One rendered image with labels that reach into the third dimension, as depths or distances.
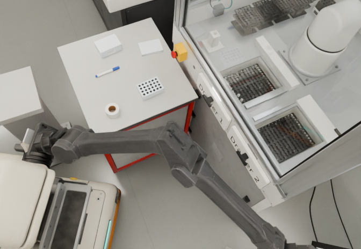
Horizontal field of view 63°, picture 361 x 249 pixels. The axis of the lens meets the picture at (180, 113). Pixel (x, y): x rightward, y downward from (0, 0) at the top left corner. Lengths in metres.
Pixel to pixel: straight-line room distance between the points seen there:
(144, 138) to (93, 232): 1.20
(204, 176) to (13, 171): 0.48
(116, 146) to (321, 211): 1.86
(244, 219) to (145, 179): 1.41
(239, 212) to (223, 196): 0.07
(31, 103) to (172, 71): 0.75
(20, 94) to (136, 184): 0.98
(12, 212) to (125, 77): 1.00
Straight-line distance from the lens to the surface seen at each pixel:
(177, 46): 1.58
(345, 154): 0.89
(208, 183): 0.79
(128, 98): 1.58
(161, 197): 2.17
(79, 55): 1.78
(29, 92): 1.73
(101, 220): 1.90
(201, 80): 1.47
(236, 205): 0.84
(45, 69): 2.76
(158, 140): 0.72
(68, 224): 1.15
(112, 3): 1.85
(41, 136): 1.04
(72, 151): 0.93
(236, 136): 1.36
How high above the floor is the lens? 2.14
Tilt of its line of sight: 63 degrees down
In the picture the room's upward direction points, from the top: 8 degrees clockwise
